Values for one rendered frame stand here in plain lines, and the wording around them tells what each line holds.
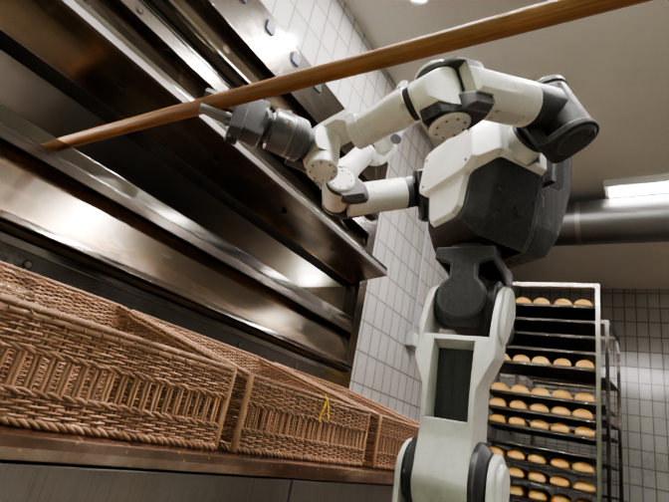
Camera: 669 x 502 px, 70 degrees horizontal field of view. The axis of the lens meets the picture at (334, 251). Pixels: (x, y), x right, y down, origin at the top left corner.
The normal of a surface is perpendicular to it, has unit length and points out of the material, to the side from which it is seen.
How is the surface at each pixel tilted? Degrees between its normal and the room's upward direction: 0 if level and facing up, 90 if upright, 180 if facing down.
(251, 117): 90
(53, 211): 70
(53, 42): 169
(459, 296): 90
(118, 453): 90
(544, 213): 91
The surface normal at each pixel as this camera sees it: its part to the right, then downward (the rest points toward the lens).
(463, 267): -0.49, -0.40
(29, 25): -0.04, 0.89
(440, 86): 0.16, -0.37
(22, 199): 0.85, -0.35
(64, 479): 0.84, -0.04
